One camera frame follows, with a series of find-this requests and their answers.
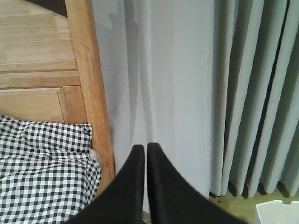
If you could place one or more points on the black white checkered bedding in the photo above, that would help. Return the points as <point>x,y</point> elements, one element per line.
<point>47,173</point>

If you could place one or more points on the wooden bed frame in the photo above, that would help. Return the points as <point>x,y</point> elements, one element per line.
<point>50,70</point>

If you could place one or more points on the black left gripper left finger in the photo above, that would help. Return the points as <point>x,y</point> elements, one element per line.
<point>121,202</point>

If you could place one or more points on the white plastic trash bin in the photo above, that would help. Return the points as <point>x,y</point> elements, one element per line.
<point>275,212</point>

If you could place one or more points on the light grey curtain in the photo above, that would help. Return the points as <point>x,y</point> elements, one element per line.
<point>214,82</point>

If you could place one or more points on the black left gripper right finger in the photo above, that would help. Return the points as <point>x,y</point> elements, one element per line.
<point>172,200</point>

